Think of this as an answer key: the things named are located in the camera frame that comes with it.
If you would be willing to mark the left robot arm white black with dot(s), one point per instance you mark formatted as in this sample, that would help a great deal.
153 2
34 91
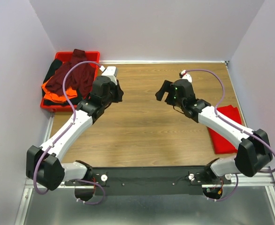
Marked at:
43 163

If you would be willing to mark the maroon t shirt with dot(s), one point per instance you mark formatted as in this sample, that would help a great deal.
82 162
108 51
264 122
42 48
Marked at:
81 78

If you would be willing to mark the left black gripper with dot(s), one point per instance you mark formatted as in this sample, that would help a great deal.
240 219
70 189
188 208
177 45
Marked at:
119 92

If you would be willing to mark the black t shirt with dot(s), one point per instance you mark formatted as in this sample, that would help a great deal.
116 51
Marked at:
56 64

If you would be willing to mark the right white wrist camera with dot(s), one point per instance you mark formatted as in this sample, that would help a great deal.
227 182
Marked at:
185 75

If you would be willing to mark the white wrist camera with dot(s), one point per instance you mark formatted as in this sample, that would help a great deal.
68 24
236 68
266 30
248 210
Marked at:
185 75
110 72

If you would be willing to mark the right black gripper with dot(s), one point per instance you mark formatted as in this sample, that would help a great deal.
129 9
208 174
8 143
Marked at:
167 86

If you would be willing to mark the red plastic bin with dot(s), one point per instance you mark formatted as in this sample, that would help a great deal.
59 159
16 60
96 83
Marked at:
64 57

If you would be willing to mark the orange t shirt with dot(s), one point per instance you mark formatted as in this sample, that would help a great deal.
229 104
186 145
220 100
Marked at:
60 97

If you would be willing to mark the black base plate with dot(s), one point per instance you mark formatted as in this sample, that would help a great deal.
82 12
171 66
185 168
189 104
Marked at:
154 180

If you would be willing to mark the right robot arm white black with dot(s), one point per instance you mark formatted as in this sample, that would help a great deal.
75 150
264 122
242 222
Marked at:
252 147

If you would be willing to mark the bright red t shirt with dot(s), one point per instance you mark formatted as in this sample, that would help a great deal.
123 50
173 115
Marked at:
220 144

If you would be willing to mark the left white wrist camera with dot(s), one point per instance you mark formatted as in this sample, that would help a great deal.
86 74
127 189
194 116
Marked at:
110 72

